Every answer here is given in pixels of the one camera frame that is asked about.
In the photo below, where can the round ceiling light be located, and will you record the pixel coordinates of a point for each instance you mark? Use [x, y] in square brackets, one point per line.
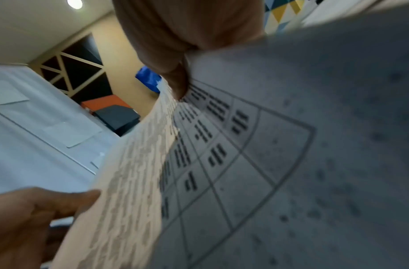
[74, 3]

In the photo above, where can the orange box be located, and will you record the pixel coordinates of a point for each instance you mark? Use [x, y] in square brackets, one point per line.
[106, 101]

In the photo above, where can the dark grey box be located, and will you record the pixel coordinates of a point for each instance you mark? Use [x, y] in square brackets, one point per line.
[119, 118]

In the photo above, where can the white paper sheet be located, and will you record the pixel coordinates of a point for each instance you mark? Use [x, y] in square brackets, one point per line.
[73, 132]
[6, 93]

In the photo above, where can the person's left hand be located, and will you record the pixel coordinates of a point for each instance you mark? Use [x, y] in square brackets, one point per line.
[15, 226]

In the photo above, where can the dark shelf with triangular lattice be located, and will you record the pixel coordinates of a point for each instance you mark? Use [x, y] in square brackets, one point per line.
[79, 60]

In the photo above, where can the printed paper document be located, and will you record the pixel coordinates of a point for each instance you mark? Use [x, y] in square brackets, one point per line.
[264, 157]

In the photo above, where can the person's right hand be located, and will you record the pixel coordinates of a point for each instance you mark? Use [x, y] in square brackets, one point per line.
[188, 23]

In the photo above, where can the blue object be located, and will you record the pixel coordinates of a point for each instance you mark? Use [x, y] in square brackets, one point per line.
[148, 78]

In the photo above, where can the colourful triangle pattern panel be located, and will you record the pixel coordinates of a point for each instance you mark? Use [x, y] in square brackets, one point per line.
[282, 13]

